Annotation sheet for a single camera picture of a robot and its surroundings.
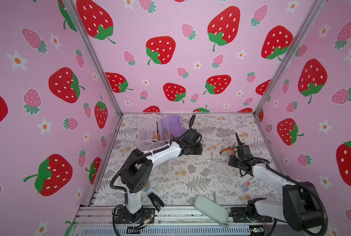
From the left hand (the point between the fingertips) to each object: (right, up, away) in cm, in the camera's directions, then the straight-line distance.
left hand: (201, 149), depth 88 cm
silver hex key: (+8, -6, +9) cm, 13 cm away
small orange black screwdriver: (-31, +8, +8) cm, 33 cm away
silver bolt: (+6, -25, -8) cm, 27 cm away
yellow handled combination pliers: (-24, +9, +18) cm, 31 cm away
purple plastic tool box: (-31, +11, +9) cm, 34 cm away
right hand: (+21, -7, +3) cm, 22 cm away
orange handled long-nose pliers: (+21, -1, +10) cm, 23 cm away
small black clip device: (-26, -27, -10) cm, 38 cm away
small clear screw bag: (+27, -20, -4) cm, 33 cm away
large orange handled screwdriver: (-29, +10, +12) cm, 33 cm away
